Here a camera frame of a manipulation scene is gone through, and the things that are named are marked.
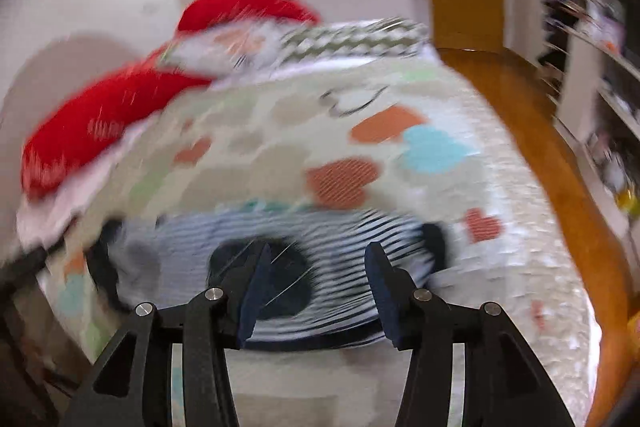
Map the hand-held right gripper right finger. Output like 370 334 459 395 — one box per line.
364 242 576 427

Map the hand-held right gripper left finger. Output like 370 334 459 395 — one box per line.
59 241 272 427

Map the black white striped shirt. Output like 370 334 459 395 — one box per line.
87 202 448 350

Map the heart print blanket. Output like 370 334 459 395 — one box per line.
40 57 601 427

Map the zigzag patterned pillow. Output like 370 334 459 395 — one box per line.
277 19 431 62

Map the red and white pillow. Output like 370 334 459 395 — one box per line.
159 0 321 72

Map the white shelf unit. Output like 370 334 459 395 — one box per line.
537 0 640 228

